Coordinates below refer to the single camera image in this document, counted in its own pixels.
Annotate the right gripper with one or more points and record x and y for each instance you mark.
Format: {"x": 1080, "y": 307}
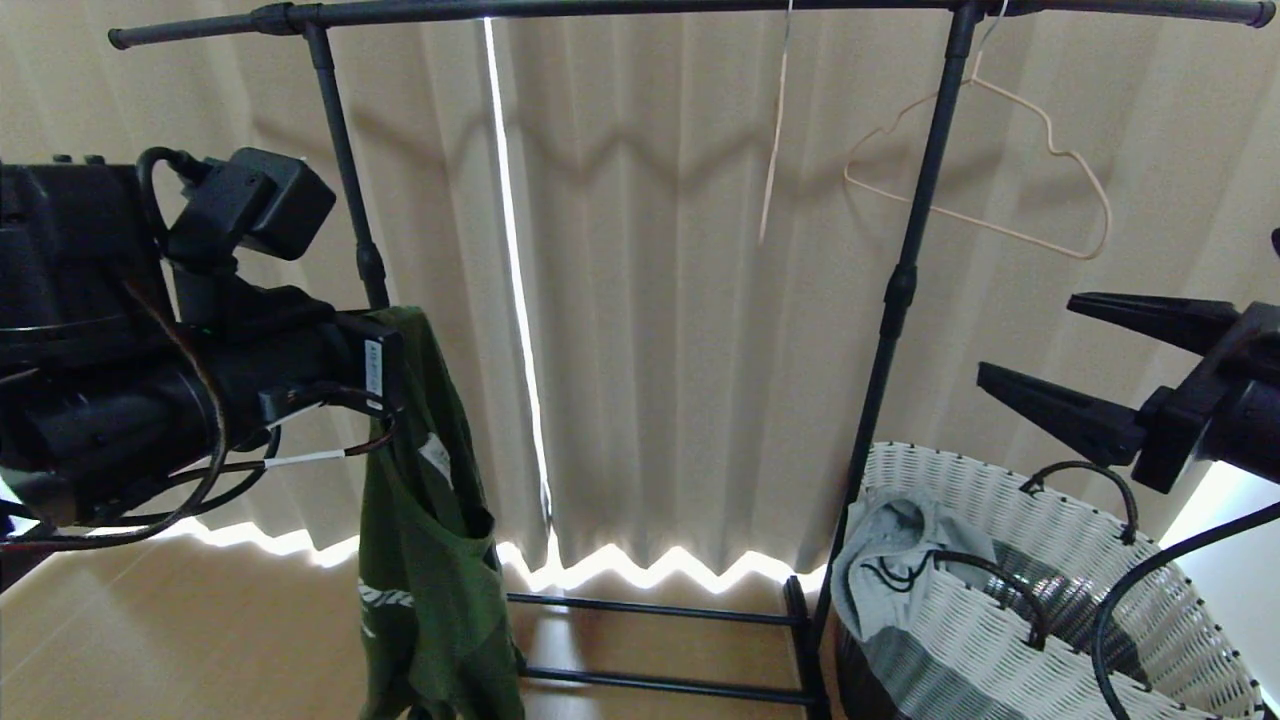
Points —
{"x": 1200, "y": 430}

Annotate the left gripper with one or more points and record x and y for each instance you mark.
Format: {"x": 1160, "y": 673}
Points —
{"x": 290, "y": 370}

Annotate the pink clothes hanger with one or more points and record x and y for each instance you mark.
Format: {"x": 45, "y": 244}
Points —
{"x": 775, "y": 130}
{"x": 960, "y": 217}

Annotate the green long-sleeved shirt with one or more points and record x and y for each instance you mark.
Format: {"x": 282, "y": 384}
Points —
{"x": 420, "y": 600}

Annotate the pale grey shorts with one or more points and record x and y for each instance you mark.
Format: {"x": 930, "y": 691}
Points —
{"x": 880, "y": 570}

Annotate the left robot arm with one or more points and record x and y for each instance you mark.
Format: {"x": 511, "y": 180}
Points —
{"x": 60, "y": 250}

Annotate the black clothes rack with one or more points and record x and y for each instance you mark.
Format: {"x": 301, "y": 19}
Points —
{"x": 900, "y": 285}

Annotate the white laundry basket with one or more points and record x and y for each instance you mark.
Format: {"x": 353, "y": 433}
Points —
{"x": 960, "y": 650}

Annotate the beige curtain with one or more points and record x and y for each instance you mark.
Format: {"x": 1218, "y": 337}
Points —
{"x": 680, "y": 350}

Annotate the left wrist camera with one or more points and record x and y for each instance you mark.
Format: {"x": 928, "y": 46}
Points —
{"x": 270, "y": 205}

